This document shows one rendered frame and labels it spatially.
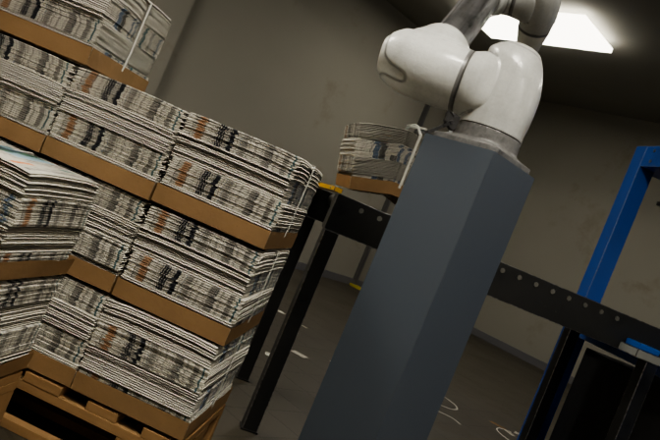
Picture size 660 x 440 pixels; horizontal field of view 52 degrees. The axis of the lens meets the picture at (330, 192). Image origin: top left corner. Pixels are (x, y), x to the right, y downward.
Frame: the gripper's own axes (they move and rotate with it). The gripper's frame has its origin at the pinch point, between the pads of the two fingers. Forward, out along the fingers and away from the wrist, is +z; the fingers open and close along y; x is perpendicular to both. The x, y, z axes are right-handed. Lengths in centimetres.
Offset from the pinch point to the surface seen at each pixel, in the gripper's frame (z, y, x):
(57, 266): 87, 76, -79
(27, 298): 90, 83, -83
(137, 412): 61, 102, -79
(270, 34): 48, -93, 380
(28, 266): 91, 75, -89
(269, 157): 51, 39, -80
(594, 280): -114, 38, 43
